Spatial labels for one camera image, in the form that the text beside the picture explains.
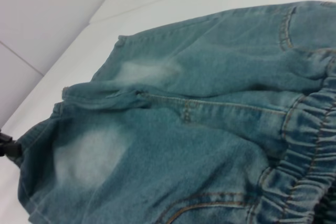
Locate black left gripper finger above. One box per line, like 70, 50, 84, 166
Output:
0, 129, 22, 158

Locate blue denim shorts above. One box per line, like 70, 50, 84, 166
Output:
16, 0, 336, 224

